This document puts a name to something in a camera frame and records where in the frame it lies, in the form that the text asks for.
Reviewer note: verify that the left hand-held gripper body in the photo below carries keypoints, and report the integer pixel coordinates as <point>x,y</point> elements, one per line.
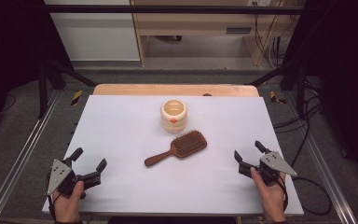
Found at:
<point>59,174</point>

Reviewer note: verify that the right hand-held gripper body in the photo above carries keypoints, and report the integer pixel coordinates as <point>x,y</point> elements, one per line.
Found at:
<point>273,166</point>

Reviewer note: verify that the brown wooden hairbrush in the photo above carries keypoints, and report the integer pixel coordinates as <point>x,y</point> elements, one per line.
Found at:
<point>188,144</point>

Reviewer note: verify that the person's left hand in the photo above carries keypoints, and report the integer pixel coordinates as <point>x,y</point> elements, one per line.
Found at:
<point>66,205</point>

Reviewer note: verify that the person's right hand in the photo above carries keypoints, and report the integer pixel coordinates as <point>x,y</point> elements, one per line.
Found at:
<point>272,199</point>

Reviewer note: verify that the yellow black tape strip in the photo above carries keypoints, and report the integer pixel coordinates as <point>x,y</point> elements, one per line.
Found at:
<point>275,98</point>
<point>76,97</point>

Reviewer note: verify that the cream ribbed cup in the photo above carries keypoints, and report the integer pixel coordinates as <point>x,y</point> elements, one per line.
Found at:
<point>174,119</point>

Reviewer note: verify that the black curtain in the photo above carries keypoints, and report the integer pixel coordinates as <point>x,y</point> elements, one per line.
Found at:
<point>345,77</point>
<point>9,56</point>

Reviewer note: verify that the white cabinet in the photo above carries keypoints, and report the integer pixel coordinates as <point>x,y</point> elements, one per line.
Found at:
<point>96,37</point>

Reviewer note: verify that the light wooden desk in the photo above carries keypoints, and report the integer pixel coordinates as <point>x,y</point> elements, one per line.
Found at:
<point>199,28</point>

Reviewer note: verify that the aluminium floor rail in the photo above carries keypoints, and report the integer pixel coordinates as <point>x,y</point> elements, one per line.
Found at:
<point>21,155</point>
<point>326,168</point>

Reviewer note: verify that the black frame strut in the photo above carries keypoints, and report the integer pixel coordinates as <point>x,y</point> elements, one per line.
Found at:
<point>292,74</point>
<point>60,73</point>

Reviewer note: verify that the black horizontal frame bar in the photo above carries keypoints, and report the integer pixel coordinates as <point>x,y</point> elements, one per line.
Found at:
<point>167,9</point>

